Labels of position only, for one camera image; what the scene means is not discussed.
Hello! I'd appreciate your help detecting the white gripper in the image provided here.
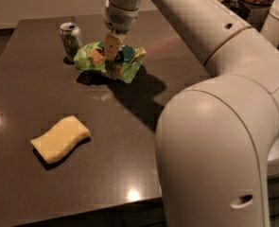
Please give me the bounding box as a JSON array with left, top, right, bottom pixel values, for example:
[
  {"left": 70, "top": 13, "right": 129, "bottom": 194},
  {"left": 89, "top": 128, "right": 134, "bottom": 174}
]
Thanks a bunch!
[{"left": 103, "top": 0, "right": 139, "bottom": 61}]

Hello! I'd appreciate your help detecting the green rice chip bag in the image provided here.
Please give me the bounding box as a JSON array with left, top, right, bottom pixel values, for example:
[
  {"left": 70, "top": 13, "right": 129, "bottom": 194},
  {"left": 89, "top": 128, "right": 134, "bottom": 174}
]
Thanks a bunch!
[{"left": 74, "top": 42, "right": 146, "bottom": 84}]

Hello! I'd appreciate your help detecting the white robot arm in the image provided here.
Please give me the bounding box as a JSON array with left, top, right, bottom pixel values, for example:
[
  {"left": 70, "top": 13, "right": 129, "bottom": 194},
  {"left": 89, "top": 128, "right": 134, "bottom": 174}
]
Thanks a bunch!
[{"left": 104, "top": 0, "right": 279, "bottom": 227}]

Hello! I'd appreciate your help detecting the green 7up can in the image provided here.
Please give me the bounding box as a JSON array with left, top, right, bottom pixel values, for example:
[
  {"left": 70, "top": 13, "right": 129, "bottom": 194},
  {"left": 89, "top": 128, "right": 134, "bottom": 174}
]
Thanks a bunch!
[{"left": 60, "top": 22, "right": 82, "bottom": 62}]

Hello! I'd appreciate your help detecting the yellow sponge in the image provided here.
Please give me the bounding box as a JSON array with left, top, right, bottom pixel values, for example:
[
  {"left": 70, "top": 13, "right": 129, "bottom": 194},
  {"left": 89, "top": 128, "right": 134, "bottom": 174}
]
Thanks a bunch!
[{"left": 30, "top": 115, "right": 91, "bottom": 165}]

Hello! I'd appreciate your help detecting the dark box with snacks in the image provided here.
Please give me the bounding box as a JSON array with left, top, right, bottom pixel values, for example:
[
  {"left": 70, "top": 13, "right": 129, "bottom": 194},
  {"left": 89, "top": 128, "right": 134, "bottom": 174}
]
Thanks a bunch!
[{"left": 222, "top": 0, "right": 275, "bottom": 30}]

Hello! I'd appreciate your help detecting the black drawer handle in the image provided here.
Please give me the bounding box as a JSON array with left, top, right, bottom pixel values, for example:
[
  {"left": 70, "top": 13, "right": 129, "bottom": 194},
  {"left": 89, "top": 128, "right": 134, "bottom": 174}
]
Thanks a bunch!
[{"left": 270, "top": 204, "right": 279, "bottom": 219}]

